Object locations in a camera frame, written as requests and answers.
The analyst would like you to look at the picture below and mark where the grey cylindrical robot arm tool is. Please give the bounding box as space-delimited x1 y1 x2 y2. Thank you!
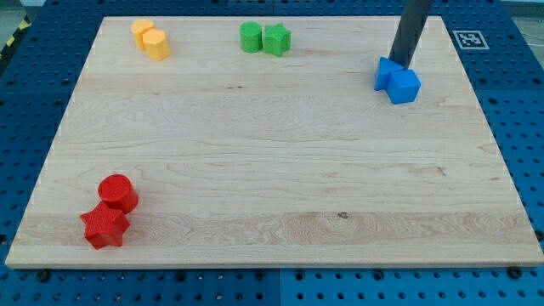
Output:
388 0 434 69

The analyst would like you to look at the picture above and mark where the blue triangle block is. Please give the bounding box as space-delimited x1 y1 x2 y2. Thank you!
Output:
374 57 405 91

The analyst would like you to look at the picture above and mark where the wooden board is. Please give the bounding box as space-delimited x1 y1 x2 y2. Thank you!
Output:
6 16 543 269

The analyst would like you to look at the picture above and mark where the green star block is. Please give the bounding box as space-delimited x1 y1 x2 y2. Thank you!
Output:
263 23 292 57

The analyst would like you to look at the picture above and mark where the green cylinder block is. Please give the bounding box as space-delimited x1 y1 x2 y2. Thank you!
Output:
239 21 263 53

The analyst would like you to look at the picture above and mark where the blue cube block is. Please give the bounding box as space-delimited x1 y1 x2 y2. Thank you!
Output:
386 70 421 105

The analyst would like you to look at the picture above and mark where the red cylinder block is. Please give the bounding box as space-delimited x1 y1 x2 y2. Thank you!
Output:
98 173 139 213

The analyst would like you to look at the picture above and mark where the yellow hexagon block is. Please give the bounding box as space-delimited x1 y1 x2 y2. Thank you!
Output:
143 29 171 60

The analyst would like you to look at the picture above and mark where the red star block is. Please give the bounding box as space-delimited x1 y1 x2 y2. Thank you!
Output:
80 201 130 249

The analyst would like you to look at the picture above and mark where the yellow cylinder block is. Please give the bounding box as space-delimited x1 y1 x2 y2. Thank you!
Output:
130 19 155 50

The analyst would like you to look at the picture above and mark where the white fiducial marker tag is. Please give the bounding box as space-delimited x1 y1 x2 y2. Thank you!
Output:
453 30 489 50

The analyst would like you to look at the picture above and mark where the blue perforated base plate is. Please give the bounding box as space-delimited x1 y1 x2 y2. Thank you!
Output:
1 0 543 305

